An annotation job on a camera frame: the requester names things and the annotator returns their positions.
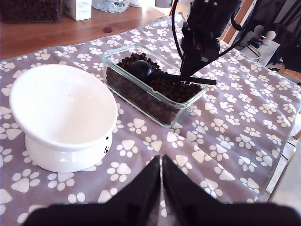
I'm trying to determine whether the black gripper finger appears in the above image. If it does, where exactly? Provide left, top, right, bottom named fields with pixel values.
left=103, top=155, right=162, bottom=226
left=181, top=40, right=191, bottom=80
left=187, top=58, right=212, bottom=80
left=162, top=154, right=219, bottom=226

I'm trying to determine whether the black plastic measuring scoop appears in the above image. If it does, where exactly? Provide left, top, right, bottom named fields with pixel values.
left=128, top=60, right=217, bottom=86

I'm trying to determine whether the dry brown cat kibble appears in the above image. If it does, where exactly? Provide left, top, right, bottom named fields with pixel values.
left=105, top=53, right=203, bottom=125

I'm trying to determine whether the white ceramic paw-print cat bowl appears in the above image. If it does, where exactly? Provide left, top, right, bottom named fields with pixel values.
left=8, top=64, right=119, bottom=174

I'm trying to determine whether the purple paw-print cloth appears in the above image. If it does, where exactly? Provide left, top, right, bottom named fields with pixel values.
left=0, top=11, right=301, bottom=226

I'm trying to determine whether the clear rectangular glass dish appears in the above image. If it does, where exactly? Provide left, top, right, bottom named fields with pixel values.
left=101, top=43, right=208, bottom=129

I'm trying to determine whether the large water bottle blue label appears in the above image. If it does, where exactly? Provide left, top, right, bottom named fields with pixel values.
left=91, top=0, right=131, bottom=14

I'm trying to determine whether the black bag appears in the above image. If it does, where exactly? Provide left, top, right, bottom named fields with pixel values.
left=275, top=22, right=301, bottom=73

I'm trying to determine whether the small white carton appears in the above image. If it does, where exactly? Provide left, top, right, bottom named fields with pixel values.
left=62, top=0, right=92, bottom=21

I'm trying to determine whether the clear kibble jar white lid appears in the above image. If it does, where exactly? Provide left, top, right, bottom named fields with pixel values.
left=0, top=0, right=63, bottom=24

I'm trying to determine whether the black looping cable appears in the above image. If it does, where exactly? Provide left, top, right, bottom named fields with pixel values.
left=217, top=0, right=259, bottom=57
left=171, top=0, right=189, bottom=62

